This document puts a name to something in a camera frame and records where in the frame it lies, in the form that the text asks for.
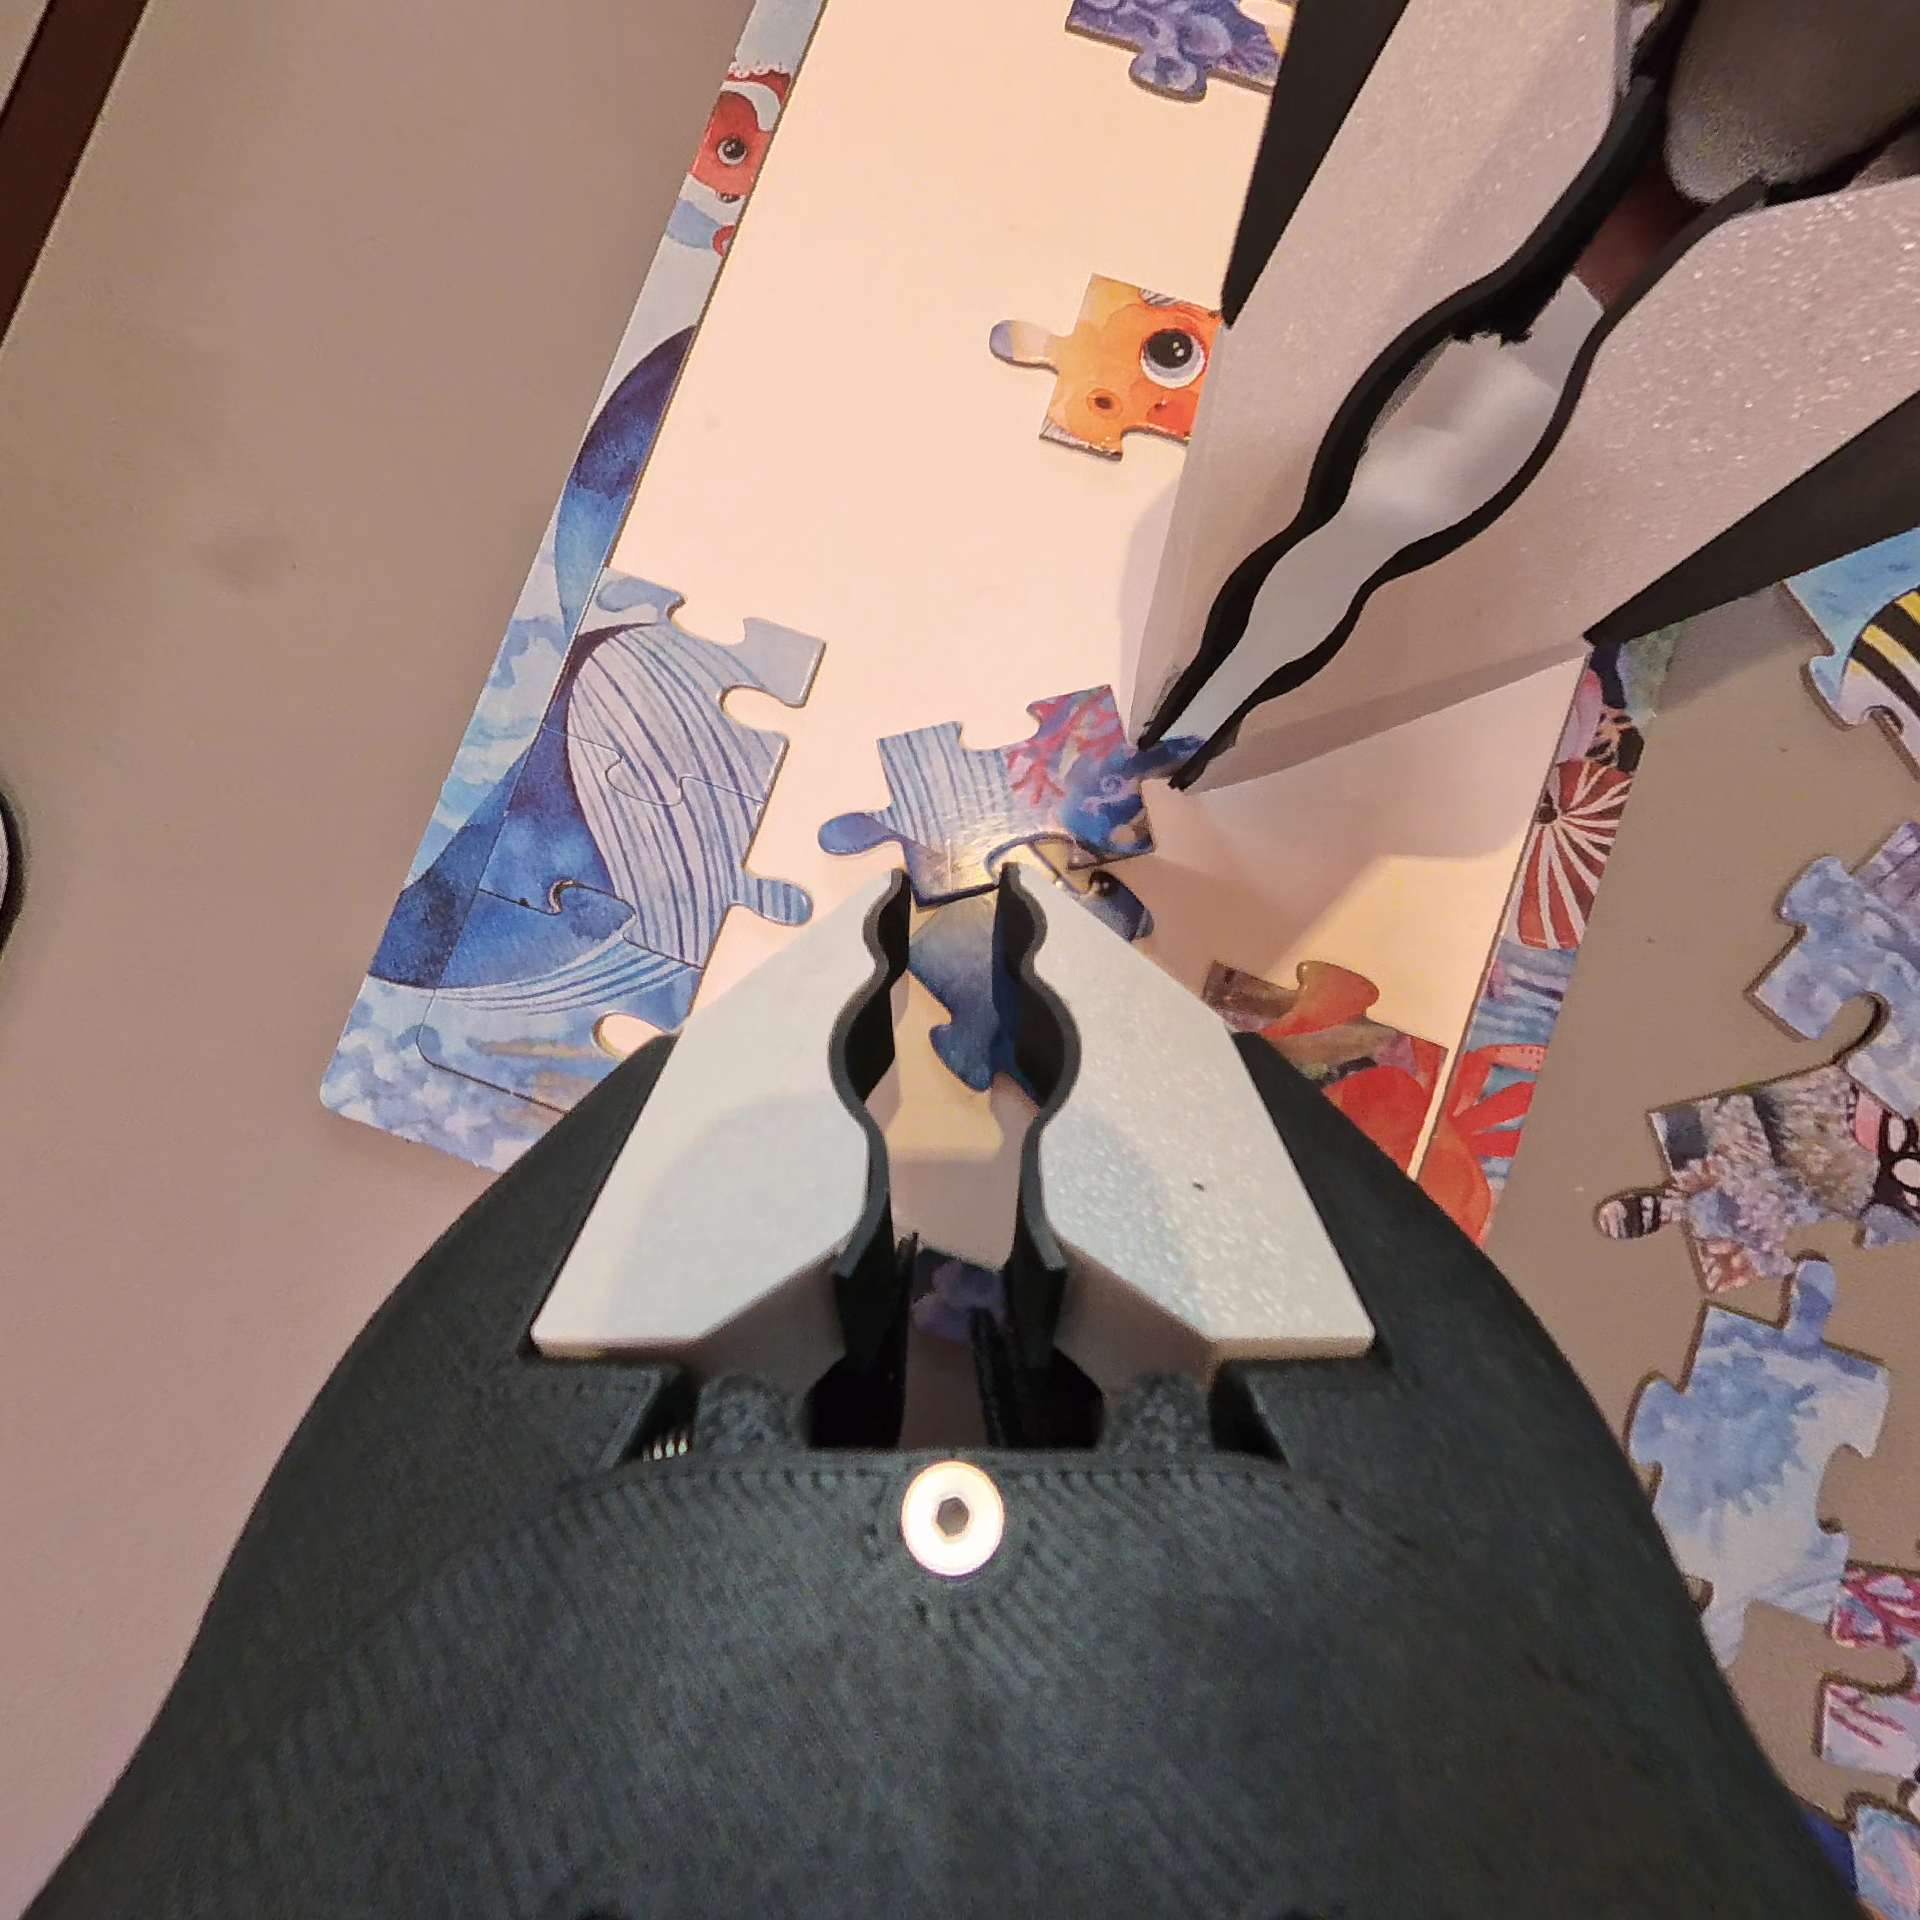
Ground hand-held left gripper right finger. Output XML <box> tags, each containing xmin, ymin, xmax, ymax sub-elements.
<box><xmin>969</xmin><ymin>866</ymin><xmax>1377</xmax><ymax>1449</ymax></box>

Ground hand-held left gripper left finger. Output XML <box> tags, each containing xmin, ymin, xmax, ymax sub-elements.
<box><xmin>529</xmin><ymin>871</ymin><xmax>920</xmax><ymax>1449</ymax></box>

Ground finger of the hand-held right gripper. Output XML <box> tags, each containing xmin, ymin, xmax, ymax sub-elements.
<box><xmin>1129</xmin><ymin>0</ymin><xmax>1655</xmax><ymax>748</ymax></box>
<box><xmin>1174</xmin><ymin>169</ymin><xmax>1920</xmax><ymax>794</ymax></box>

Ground purple bubble puzzle piece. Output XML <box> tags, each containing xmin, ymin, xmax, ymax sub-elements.
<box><xmin>1064</xmin><ymin>0</ymin><xmax>1295</xmax><ymax>105</ymax></box>

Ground orange claw puzzle piece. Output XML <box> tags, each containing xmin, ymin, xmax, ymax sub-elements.
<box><xmin>1204</xmin><ymin>961</ymin><xmax>1449</xmax><ymax>1144</ymax></box>

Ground striped fish puzzle piece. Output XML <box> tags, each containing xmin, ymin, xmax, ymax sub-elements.
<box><xmin>1807</xmin><ymin>576</ymin><xmax>1920</xmax><ymax>706</ymax></box>

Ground orange pufferfish puzzle piece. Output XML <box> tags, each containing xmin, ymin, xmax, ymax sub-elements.
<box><xmin>990</xmin><ymin>275</ymin><xmax>1225</xmax><ymax>459</ymax></box>

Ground dark blue puzzle piece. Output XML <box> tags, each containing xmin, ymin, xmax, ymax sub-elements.
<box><xmin>902</xmin><ymin>866</ymin><xmax>1160</xmax><ymax>1095</ymax></box>

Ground joined blue whale puzzle section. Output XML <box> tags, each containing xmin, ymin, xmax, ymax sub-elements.
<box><xmin>420</xmin><ymin>574</ymin><xmax>829</xmax><ymax>1121</ymax></box>

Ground striped blue coral puzzle piece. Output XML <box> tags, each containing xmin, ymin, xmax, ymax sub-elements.
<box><xmin>816</xmin><ymin>688</ymin><xmax>1168</xmax><ymax>906</ymax></box>

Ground blue bubble puzzle piece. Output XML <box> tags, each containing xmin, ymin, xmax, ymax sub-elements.
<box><xmin>1755</xmin><ymin>823</ymin><xmax>1920</xmax><ymax>1081</ymax></box>

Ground jigsaw puzzle pieces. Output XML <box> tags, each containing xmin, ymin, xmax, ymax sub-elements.
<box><xmin>1598</xmin><ymin>569</ymin><xmax>1920</xmax><ymax>1920</ymax></box>

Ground puzzle frame board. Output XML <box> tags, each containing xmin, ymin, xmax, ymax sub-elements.
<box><xmin>319</xmin><ymin>0</ymin><xmax>1681</xmax><ymax>1248</ymax></box>

